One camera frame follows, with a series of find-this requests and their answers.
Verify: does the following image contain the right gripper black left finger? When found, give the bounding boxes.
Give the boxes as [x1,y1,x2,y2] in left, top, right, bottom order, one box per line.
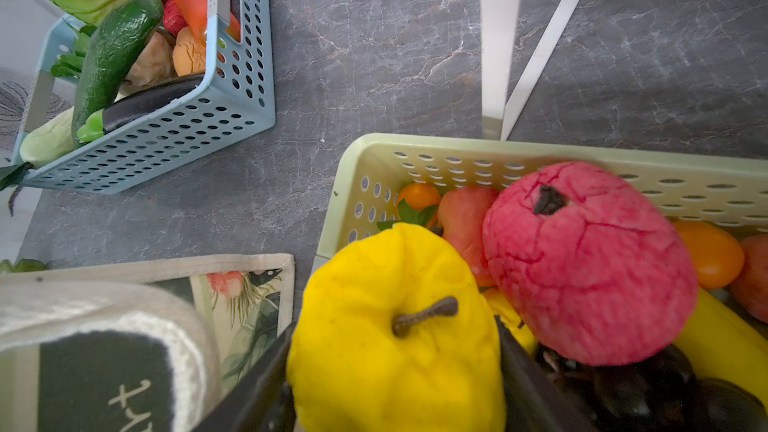
[195,323,296,432]

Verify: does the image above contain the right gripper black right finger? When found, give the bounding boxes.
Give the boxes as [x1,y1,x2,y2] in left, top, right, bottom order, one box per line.
[495,316,594,431]

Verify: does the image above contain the cream canvas grocery bag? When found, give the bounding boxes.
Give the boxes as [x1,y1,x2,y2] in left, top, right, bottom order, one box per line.
[1,253,295,431]

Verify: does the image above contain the yellow apple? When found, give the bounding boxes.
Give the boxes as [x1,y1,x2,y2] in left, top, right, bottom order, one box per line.
[286,223,507,431]

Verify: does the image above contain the black grape bunch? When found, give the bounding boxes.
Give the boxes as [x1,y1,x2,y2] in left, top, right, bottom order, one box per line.
[535,345,767,431]

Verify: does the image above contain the pink wrinkled apple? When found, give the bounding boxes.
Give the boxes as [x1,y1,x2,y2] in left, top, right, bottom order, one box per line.
[482,162,699,366]

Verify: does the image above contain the yellow banana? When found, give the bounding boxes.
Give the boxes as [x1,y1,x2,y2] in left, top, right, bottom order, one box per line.
[674,289,768,403]

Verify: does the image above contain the green plastic fruit basket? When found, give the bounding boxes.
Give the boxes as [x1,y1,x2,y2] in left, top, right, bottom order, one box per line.
[313,133,767,268]

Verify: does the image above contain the blue plastic vegetable basket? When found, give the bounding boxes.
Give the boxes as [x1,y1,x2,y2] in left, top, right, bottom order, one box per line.
[20,0,276,194]

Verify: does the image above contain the dark purple eggplant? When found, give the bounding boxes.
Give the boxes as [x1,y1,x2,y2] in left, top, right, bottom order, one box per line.
[75,73,204,144]

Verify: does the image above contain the green cucumber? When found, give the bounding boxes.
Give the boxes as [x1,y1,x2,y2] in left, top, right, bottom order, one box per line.
[71,0,164,138]

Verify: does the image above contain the white wooden two-tier shelf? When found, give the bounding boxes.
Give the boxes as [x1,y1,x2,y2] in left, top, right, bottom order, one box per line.
[479,0,768,142]

